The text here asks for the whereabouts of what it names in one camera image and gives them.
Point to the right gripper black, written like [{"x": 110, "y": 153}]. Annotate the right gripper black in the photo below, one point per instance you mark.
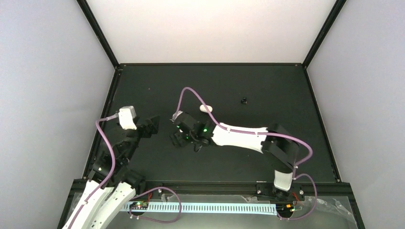
[{"x": 178, "y": 140}]

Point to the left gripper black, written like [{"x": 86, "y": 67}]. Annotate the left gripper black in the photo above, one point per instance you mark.
[{"x": 152, "y": 126}]

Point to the white earbud charging case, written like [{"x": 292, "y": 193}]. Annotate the white earbud charging case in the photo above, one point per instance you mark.
[{"x": 205, "y": 108}]

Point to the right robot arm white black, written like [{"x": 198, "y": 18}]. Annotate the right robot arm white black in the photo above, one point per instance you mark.
[{"x": 271, "y": 142}]

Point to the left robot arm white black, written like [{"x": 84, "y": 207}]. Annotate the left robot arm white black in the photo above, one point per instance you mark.
[{"x": 110, "y": 182}]

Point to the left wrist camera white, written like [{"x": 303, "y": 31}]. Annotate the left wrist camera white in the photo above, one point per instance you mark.
[{"x": 126, "y": 116}]

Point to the light blue cable duct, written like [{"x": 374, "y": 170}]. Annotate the light blue cable duct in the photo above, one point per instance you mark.
[{"x": 189, "y": 207}]

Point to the black frame post left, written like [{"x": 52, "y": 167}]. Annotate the black frame post left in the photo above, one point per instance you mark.
[{"x": 85, "y": 7}]

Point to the black frame post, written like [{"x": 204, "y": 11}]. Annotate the black frame post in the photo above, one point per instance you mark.
[
  {"x": 327, "y": 25},
  {"x": 85, "y": 7}
]

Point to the black aluminium rail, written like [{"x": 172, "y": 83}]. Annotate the black aluminium rail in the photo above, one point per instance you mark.
[{"x": 261, "y": 190}]

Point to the black frame post right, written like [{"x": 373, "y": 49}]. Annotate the black frame post right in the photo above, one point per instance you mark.
[{"x": 327, "y": 25}]

